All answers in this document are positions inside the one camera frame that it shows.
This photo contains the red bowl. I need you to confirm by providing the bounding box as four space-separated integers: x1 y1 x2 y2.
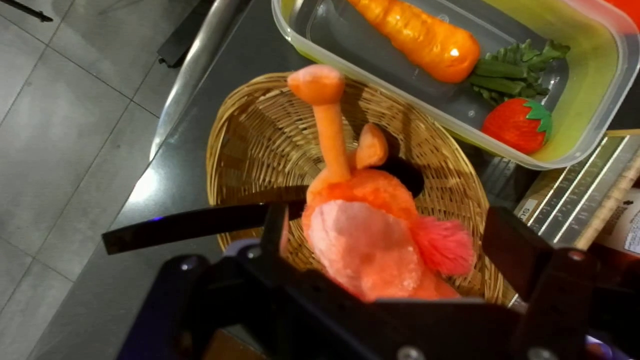
601 0 640 15

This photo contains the wooden crate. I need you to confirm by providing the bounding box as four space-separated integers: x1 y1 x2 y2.
510 128 640 260

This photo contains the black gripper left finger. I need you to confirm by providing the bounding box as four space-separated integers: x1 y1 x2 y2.
258 202 293 263

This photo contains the wicker basket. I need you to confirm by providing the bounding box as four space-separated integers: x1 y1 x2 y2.
203 69 520 307

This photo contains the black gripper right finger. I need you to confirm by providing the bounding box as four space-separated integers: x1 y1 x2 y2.
481 206 575 316

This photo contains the orange toy carrot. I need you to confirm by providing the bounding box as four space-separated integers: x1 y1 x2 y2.
345 0 571 108

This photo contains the red toy strawberry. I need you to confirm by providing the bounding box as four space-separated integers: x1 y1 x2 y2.
480 95 556 157

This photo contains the clear container yellow rim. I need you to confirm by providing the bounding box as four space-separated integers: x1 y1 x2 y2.
268 0 640 171

